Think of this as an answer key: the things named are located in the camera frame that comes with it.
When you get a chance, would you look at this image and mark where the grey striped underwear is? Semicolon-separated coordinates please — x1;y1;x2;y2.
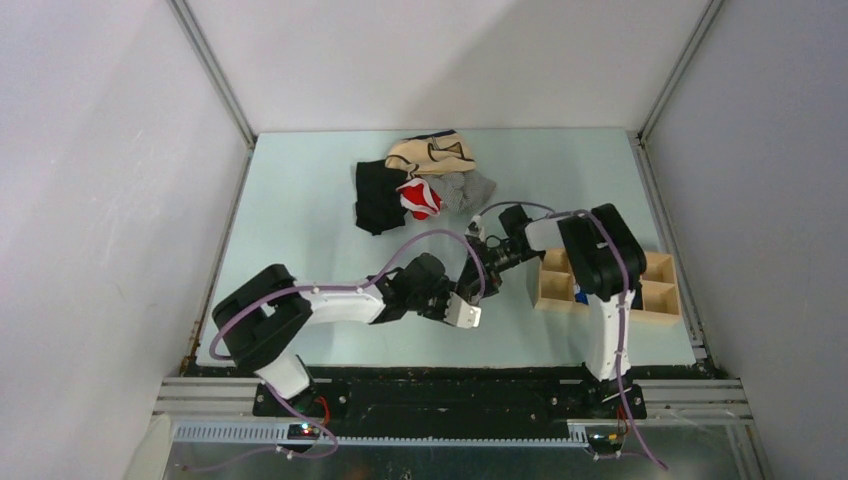
428;170;496;213

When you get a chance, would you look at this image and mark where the left circuit board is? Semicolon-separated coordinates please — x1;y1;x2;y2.
286;422;325;442

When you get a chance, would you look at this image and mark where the wooden compartment box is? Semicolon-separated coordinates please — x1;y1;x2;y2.
533;248;683;327

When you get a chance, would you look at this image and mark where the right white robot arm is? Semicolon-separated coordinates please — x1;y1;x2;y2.
455;202;647;418

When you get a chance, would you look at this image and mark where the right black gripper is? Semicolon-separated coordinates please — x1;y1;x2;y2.
457;236;541;300

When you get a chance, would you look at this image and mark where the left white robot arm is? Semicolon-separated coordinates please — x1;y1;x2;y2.
209;254;481;417

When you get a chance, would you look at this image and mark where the beige underwear black trim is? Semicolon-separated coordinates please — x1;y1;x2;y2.
385;130;476;178

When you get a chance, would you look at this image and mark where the circuit board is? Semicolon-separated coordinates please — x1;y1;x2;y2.
286;422;325;442
586;432;626;458

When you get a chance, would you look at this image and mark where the right circuit board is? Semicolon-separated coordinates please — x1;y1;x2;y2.
586;432;626;458

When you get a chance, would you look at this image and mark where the red white underwear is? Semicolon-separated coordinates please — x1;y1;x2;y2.
396;178;442;221

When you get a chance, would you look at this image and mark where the rolled blue underwear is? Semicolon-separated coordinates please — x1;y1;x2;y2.
573;284;589;305

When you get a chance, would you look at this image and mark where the aluminium frame rail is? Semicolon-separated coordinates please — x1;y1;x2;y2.
154;367;769;479

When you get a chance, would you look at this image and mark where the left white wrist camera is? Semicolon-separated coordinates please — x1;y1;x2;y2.
444;292;482;329

